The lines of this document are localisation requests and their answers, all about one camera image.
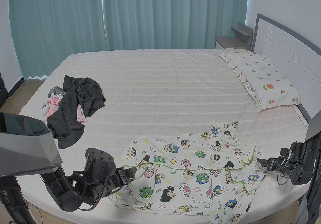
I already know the white printed pillow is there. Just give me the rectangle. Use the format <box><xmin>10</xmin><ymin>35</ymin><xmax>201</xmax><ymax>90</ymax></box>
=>
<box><xmin>219</xmin><ymin>51</ymin><xmax>301</xmax><ymax>113</ymax></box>

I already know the white printed pyjama top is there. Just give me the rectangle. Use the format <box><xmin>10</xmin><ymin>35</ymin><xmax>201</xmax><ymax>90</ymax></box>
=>
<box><xmin>108</xmin><ymin>119</ymin><xmax>268</xmax><ymax>224</ymax></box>

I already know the pile of clothes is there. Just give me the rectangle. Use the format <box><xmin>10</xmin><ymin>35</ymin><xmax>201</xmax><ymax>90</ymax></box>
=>
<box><xmin>41</xmin><ymin>75</ymin><xmax>107</xmax><ymax>149</ymax></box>

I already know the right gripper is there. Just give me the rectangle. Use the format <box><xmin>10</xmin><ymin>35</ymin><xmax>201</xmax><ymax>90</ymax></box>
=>
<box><xmin>257</xmin><ymin>157</ymin><xmax>282</xmax><ymax>172</ymax></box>

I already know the grey bedside table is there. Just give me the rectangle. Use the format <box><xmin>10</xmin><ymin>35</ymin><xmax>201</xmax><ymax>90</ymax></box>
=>
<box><xmin>215</xmin><ymin>22</ymin><xmax>254</xmax><ymax>50</ymax></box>

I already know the bed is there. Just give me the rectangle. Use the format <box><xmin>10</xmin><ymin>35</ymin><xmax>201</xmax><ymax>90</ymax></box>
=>
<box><xmin>19</xmin><ymin>13</ymin><xmax>321</xmax><ymax>224</ymax></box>

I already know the black chest of drawers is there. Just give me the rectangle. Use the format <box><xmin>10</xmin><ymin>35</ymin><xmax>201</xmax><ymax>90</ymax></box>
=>
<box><xmin>0</xmin><ymin>71</ymin><xmax>6</xmax><ymax>108</ymax></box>

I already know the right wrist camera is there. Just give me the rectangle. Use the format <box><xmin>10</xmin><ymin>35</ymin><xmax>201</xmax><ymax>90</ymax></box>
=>
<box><xmin>280</xmin><ymin>148</ymin><xmax>292</xmax><ymax>160</ymax></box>

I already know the blue-green curtain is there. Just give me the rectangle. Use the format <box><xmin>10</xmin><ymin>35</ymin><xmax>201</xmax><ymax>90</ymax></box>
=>
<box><xmin>101</xmin><ymin>0</ymin><xmax>250</xmax><ymax>51</ymax></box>
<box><xmin>9</xmin><ymin>0</ymin><xmax>108</xmax><ymax>81</ymax></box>

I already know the black cable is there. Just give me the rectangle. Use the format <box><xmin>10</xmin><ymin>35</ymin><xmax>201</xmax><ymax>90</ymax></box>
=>
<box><xmin>277</xmin><ymin>170</ymin><xmax>294</xmax><ymax>186</ymax></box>

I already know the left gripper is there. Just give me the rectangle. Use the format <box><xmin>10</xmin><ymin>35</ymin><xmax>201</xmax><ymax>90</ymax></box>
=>
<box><xmin>109</xmin><ymin>166</ymin><xmax>138</xmax><ymax>192</ymax></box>

